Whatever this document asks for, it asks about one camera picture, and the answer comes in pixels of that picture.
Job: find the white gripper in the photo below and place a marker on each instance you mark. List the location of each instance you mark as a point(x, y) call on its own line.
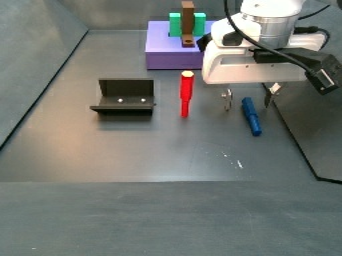
point(229, 64)

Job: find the blue stepped peg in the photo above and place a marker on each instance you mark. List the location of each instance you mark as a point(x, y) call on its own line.
point(252, 116)

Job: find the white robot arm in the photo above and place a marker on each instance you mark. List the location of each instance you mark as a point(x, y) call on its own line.
point(257, 46)

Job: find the red stepped peg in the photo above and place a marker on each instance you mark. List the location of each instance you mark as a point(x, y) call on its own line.
point(187, 91)

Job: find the purple rectangular base block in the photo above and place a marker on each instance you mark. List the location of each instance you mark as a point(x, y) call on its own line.
point(165, 53)

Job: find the green block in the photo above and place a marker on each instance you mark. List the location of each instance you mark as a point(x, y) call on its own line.
point(174, 27)

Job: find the brown upright bracket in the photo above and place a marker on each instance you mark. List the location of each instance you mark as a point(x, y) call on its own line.
point(188, 23)

